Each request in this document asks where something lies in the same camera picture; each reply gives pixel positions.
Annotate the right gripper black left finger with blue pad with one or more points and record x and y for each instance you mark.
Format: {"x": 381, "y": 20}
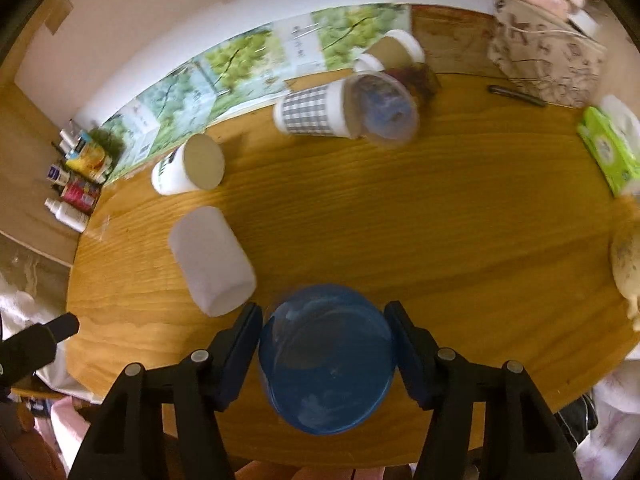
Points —
{"x": 126, "y": 440}

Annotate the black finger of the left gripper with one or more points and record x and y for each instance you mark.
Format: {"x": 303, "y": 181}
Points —
{"x": 30, "y": 350}

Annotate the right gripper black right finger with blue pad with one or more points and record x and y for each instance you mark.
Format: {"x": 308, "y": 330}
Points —
{"x": 522, "y": 439}

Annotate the blue translucent plastic cup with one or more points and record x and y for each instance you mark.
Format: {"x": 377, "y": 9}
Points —
{"x": 327, "y": 359}

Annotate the plain white paper cup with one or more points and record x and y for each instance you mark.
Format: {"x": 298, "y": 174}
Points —
{"x": 217, "y": 271}

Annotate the white paper cup, leaf print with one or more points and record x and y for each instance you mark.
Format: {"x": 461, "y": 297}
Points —
{"x": 196, "y": 165}

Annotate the dark patterned clear-lid cup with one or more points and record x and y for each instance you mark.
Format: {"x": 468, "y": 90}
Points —
{"x": 389, "y": 104}

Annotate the grey checked paper cup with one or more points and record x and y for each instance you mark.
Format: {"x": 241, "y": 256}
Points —
{"x": 327, "y": 110}

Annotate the brown paper cup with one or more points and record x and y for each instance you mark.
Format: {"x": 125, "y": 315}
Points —
{"x": 396, "y": 49}

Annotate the pink fleece clothing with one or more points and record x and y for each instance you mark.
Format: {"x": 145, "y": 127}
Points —
{"x": 606, "y": 449}

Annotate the white spray bottle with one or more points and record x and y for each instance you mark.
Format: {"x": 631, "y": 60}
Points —
{"x": 68, "y": 215}

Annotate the red pink tube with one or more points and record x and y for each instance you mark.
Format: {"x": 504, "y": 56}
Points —
{"x": 81, "y": 195}

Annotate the beige round object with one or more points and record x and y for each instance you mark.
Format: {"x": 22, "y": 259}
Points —
{"x": 624, "y": 256}

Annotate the green tissue pack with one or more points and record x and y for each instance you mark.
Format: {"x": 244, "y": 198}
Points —
{"x": 611, "y": 152}

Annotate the black pen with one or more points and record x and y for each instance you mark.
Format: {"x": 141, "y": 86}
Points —
{"x": 516, "y": 95}

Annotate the green leaf printed poster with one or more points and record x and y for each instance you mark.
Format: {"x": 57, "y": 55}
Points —
{"x": 251, "y": 67}

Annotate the patterned canvas tote bag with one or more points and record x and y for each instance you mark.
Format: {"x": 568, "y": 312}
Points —
{"x": 543, "y": 56}

